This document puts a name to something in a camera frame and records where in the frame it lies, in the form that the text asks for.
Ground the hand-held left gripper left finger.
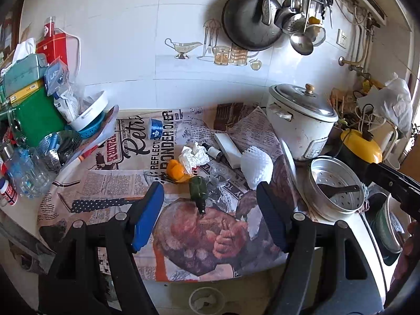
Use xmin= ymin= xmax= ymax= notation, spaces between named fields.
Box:
xmin=38 ymin=181 xmax=165 ymax=315

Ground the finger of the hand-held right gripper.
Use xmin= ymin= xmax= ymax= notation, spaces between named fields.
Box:
xmin=365 ymin=161 xmax=420 ymax=222

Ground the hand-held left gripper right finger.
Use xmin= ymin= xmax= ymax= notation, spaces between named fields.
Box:
xmin=256 ymin=182 xmax=389 ymax=315

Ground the white foam fruit net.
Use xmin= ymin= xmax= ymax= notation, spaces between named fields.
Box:
xmin=240 ymin=147 xmax=274 ymax=191

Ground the white tissue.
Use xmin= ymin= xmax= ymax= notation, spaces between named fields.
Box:
xmin=178 ymin=141 xmax=210 ymax=175

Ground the white cardboard box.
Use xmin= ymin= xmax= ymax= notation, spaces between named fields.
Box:
xmin=214 ymin=133 xmax=244 ymax=169

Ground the white round trash bin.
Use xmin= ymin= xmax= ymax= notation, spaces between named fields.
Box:
xmin=188 ymin=286 xmax=226 ymax=315

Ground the person's right forearm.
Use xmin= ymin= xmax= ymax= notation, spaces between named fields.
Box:
xmin=392 ymin=220 xmax=420 ymax=283

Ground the green striped pot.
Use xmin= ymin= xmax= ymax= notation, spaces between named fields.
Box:
xmin=373 ymin=193 xmax=408 ymax=257

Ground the black polka dot strip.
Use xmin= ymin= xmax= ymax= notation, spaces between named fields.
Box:
xmin=70 ymin=197 xmax=145 ymax=213

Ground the yellow kettle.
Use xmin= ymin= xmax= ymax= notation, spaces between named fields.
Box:
xmin=339 ymin=128 xmax=383 ymax=166

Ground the printed newspaper tablecloth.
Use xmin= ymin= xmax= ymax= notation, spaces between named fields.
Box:
xmin=37 ymin=102 xmax=300 ymax=283

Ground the metal pot lid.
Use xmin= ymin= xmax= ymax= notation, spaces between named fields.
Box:
xmin=280 ymin=137 xmax=300 ymax=201

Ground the black rice paddle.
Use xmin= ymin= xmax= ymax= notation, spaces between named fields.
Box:
xmin=318 ymin=184 xmax=360 ymax=201

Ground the green glass bottle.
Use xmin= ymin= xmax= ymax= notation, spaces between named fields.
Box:
xmin=188 ymin=176 xmax=208 ymax=216

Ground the aluminium steamer pot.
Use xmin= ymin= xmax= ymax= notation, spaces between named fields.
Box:
xmin=303 ymin=155 xmax=367 ymax=221

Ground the clear plastic cup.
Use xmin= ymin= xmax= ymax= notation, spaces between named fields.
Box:
xmin=208 ymin=164 xmax=232 ymax=186

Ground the white plastic bag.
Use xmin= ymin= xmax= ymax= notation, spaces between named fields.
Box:
xmin=357 ymin=72 xmax=414 ymax=136

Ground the small dark dropper bottle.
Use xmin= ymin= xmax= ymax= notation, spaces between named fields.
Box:
xmin=201 ymin=142 xmax=228 ymax=163

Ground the small blue white cup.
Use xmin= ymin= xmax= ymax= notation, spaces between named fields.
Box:
xmin=149 ymin=117 xmax=164 ymax=140

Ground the white rice cooker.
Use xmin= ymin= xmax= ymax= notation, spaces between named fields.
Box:
xmin=266 ymin=83 xmax=339 ymax=162

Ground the blue plastic colander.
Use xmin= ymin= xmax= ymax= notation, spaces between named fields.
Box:
xmin=79 ymin=112 xmax=108 ymax=139

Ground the metal mesh basket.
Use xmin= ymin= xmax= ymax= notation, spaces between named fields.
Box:
xmin=37 ymin=130 xmax=83 ymax=172

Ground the white round tray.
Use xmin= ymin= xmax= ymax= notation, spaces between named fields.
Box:
xmin=70 ymin=91 xmax=109 ymax=132

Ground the brass faucet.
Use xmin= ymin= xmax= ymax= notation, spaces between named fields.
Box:
xmin=339 ymin=56 xmax=372 ymax=80

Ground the clear plastic bottle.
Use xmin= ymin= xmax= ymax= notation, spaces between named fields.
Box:
xmin=6 ymin=147 xmax=45 ymax=200

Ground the small white red-label bottle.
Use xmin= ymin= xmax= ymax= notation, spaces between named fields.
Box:
xmin=0 ymin=176 xmax=18 ymax=206

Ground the green box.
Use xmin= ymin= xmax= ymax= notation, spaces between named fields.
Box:
xmin=9 ymin=86 xmax=67 ymax=149

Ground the bag of blue white packets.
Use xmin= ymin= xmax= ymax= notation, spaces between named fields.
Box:
xmin=44 ymin=57 xmax=83 ymax=123

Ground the glass pot lid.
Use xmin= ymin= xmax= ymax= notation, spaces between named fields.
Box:
xmin=306 ymin=24 xmax=327 ymax=47

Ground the metal ladle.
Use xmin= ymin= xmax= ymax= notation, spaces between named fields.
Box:
xmin=290 ymin=0 xmax=314 ymax=56

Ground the metal skimmer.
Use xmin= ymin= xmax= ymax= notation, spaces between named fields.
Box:
xmin=282 ymin=12 xmax=306 ymax=35

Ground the teal tissue box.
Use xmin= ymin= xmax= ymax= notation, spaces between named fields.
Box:
xmin=3 ymin=53 xmax=49 ymax=98

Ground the red carton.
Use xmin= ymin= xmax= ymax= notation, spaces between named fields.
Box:
xmin=35 ymin=32 xmax=70 ymax=68

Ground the black wok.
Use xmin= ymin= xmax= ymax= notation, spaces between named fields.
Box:
xmin=222 ymin=0 xmax=285 ymax=52

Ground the small metal saucepan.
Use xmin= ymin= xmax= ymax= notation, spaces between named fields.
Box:
xmin=274 ymin=0 xmax=296 ymax=27

